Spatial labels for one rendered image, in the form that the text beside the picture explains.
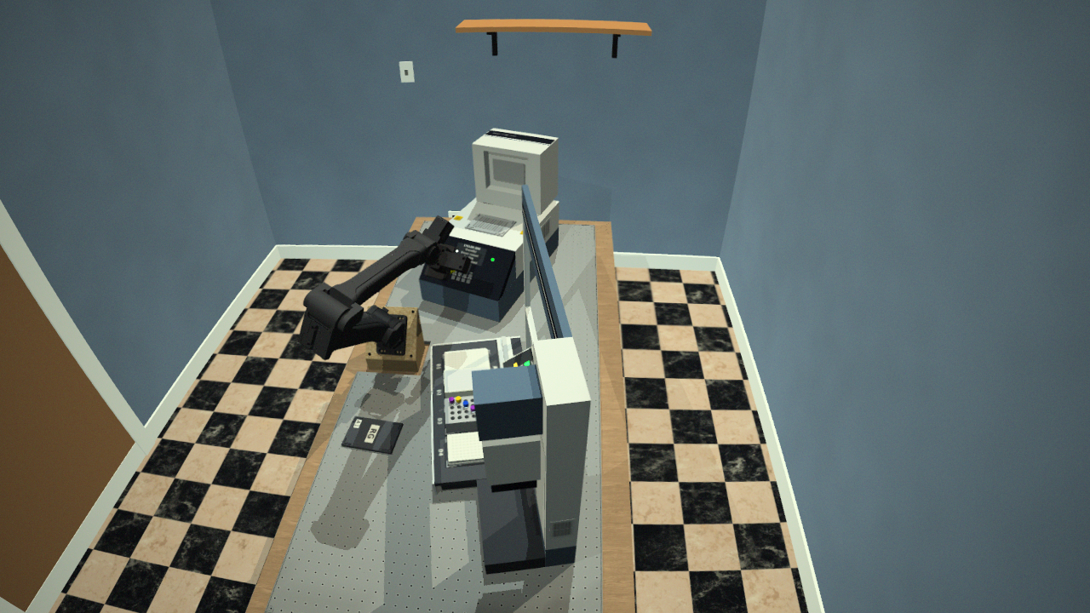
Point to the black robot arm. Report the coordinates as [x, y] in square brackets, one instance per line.
[326, 317]

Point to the black rectangular nest with rg label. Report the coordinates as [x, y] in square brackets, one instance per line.
[372, 434]

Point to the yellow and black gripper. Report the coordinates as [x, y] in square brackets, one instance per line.
[431, 273]

